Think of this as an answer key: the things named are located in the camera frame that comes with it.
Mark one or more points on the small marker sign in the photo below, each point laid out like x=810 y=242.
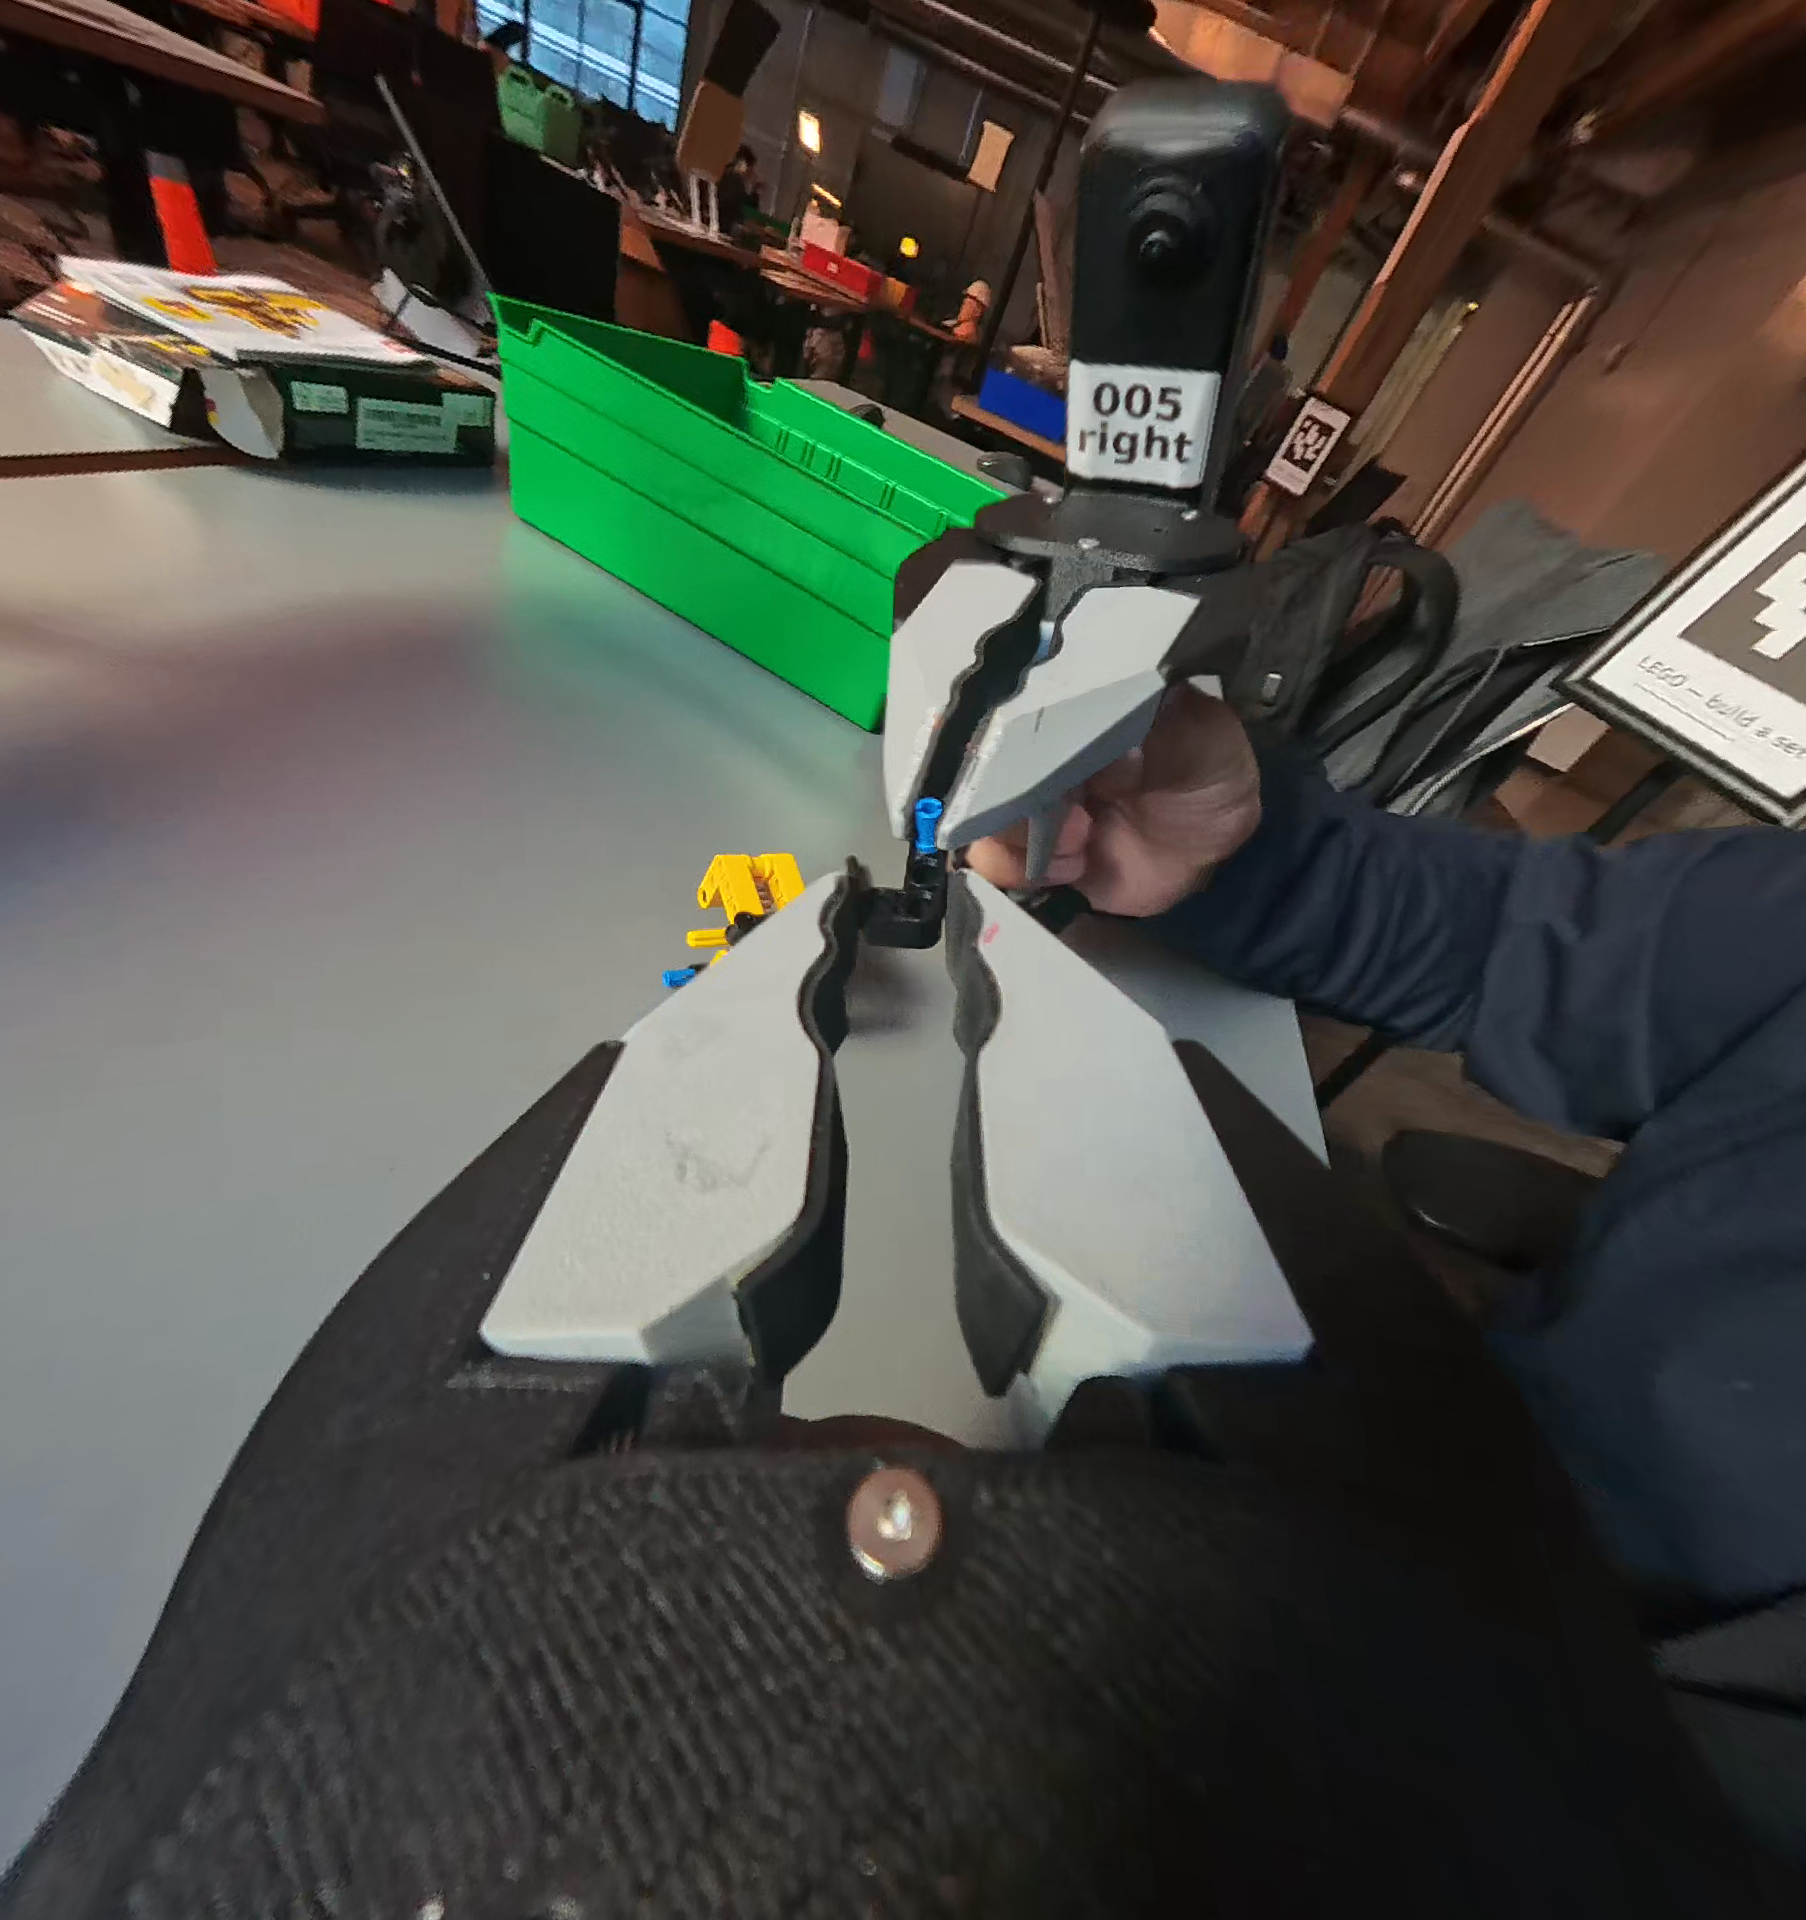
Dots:
x=1312 y=445

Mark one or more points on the black cardboard lego box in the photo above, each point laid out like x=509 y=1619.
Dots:
x=394 y=422

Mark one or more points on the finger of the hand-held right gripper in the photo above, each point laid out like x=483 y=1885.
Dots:
x=1082 y=706
x=932 y=660

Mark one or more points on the person's dark clothing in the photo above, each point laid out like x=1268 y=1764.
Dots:
x=1713 y=1425

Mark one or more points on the black stool seat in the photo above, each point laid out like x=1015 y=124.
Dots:
x=1488 y=1192

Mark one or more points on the black backpack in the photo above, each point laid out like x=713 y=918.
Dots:
x=1338 y=632

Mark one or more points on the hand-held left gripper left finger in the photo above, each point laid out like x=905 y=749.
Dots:
x=662 y=1169

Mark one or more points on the blue lego pin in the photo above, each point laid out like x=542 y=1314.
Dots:
x=927 y=828

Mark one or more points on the person's right forearm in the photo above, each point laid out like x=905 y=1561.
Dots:
x=1443 y=930

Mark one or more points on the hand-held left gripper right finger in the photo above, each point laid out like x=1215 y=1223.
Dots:
x=1127 y=1186

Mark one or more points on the black lego connector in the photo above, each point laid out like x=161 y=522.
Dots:
x=903 y=911

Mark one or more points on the lego instruction booklet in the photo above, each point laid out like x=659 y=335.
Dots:
x=244 y=309

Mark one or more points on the person's right hand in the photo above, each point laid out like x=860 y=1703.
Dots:
x=1173 y=811

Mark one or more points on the framed marker sign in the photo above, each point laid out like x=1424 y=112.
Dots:
x=1743 y=646

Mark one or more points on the green plastic bin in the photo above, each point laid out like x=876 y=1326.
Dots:
x=662 y=496

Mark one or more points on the yellow lego assembly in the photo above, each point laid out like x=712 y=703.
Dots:
x=738 y=885

